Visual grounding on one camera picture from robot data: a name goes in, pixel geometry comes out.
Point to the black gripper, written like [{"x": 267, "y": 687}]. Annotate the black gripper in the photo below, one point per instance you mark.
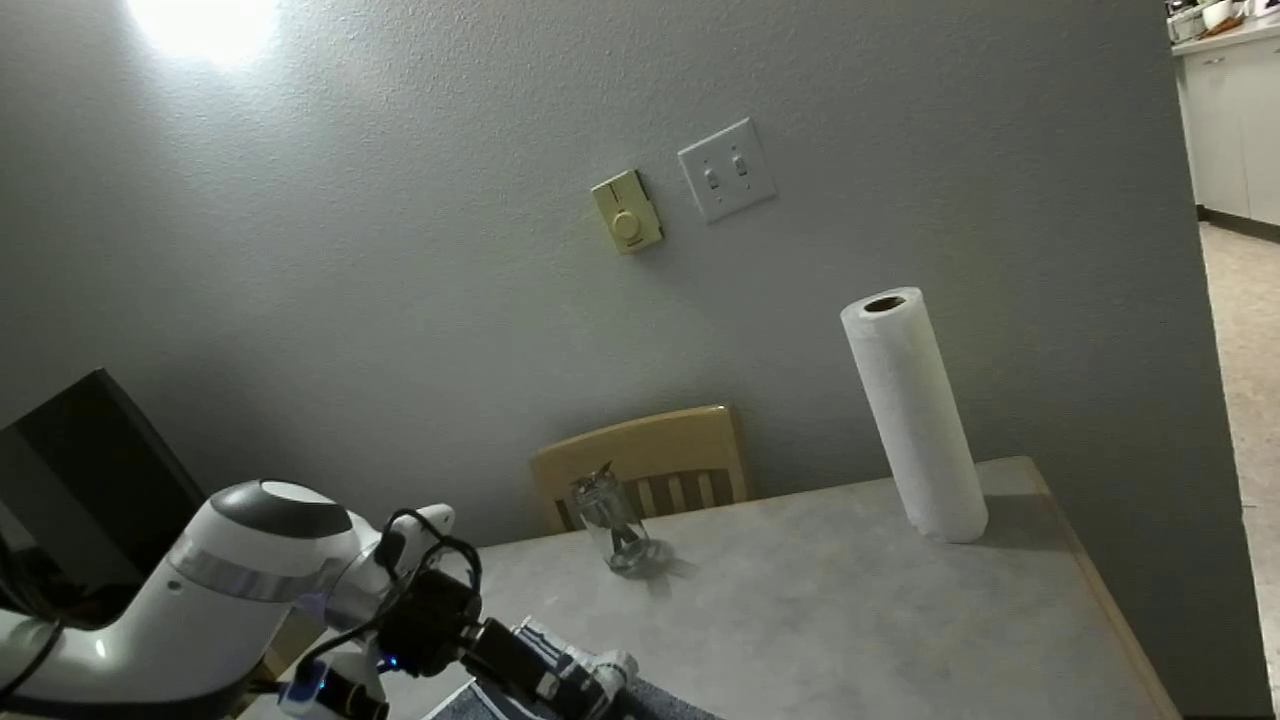
[{"x": 540, "y": 665}]

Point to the grey blue towel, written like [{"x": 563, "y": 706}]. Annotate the grey blue towel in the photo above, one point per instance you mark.
[{"x": 630, "y": 701}]

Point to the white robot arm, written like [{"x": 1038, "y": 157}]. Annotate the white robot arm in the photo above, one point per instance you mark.
[{"x": 392, "y": 597}]

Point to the white paper towel roll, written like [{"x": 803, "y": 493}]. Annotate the white paper towel roll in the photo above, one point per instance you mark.
[{"x": 918, "y": 418}]

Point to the wooden chair behind table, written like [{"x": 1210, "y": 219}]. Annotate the wooden chair behind table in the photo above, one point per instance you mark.
[{"x": 667, "y": 463}]

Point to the black monitor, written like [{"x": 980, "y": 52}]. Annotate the black monitor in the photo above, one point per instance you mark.
[{"x": 91, "y": 499}]

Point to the white kitchen cabinet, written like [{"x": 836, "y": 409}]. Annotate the white kitchen cabinet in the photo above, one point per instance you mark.
[{"x": 1230, "y": 99}]

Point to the beige dimmer switch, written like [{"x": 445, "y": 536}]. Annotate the beige dimmer switch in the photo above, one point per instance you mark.
[{"x": 630, "y": 213}]

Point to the white double light switch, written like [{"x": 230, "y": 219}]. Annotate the white double light switch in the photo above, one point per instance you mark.
[{"x": 727, "y": 170}]

